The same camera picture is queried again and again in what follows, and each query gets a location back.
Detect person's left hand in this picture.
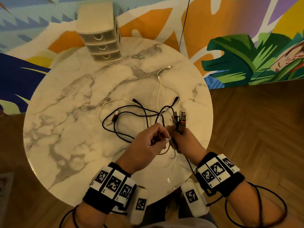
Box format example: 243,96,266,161
116,123,171,175

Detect person's right hand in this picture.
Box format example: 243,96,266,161
166,126,207,166

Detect white cable loop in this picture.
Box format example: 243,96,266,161
157,137,177,160

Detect bunch of cable plugs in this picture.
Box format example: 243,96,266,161
171,111,188,134

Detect person's right forearm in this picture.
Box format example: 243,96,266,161
224,180,304,228

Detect person's left forearm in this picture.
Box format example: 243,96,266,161
64,201,125,228

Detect black wristband with marker tags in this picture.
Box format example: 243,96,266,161
82,162,137,214
195,152,245,198

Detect beige plastic mini drawer unit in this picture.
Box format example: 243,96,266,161
76,1,123,63

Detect black charging cable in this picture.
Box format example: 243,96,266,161
102,96,180,143
132,98,150,128

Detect white cable with white plug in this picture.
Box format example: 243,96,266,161
155,66,181,112

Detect white wrist camera with marker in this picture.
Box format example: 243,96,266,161
181,180,209,218
129,186,150,225

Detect thin white cable brown plug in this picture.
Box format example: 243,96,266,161
98,97,143,126

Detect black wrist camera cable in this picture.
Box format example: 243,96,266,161
59,204,129,228
206,182,288,228

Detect thin black hanging wire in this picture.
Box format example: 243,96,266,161
178,0,191,53
248,38,304,85

